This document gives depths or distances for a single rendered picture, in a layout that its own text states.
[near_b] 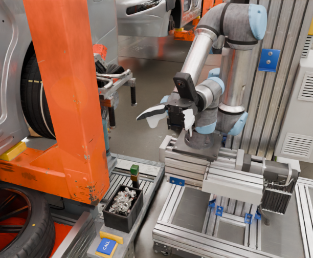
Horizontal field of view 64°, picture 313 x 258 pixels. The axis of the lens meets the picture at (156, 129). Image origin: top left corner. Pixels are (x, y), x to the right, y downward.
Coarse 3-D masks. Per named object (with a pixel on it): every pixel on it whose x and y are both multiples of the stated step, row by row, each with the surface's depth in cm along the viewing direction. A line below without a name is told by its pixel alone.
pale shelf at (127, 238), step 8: (144, 200) 144; (144, 208) 139; (104, 224) 130; (136, 224) 130; (112, 232) 126; (120, 232) 126; (96, 240) 122; (128, 240) 122; (96, 248) 119; (120, 248) 119; (88, 256) 118; (96, 256) 116; (112, 256) 115; (120, 256) 115
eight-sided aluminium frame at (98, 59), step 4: (96, 56) 163; (100, 56) 168; (96, 60) 164; (100, 60) 169; (104, 60) 174; (96, 64) 174; (100, 64) 173; (104, 64) 175; (100, 68) 179; (104, 68) 177; (104, 72) 184; (112, 80) 190; (104, 84) 191; (104, 112) 195; (108, 116) 194
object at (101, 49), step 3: (93, 45) 171; (96, 45) 170; (99, 45) 170; (102, 45) 169; (93, 48) 171; (96, 48) 170; (99, 48) 169; (102, 48) 169; (105, 48) 173; (93, 51) 170; (96, 51) 170; (99, 51) 169; (102, 51) 170; (105, 51) 174; (102, 54) 170; (105, 54) 174; (102, 57) 171; (105, 57) 175
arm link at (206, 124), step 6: (210, 108) 84; (216, 108) 86; (204, 114) 86; (210, 114) 86; (216, 114) 88; (198, 120) 88; (204, 120) 87; (210, 120) 87; (216, 120) 89; (198, 126) 89; (204, 126) 88; (210, 126) 88; (198, 132) 91; (204, 132) 89; (210, 132) 90
